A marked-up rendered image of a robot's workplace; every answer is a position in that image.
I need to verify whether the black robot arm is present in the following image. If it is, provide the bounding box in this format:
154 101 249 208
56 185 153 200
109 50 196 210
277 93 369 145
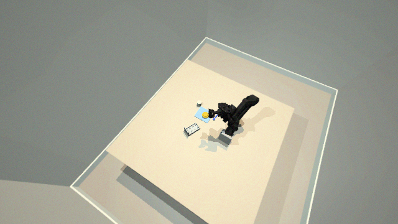
218 95 259 137

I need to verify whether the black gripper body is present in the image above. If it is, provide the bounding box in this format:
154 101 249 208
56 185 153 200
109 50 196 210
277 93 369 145
208 105 232 119

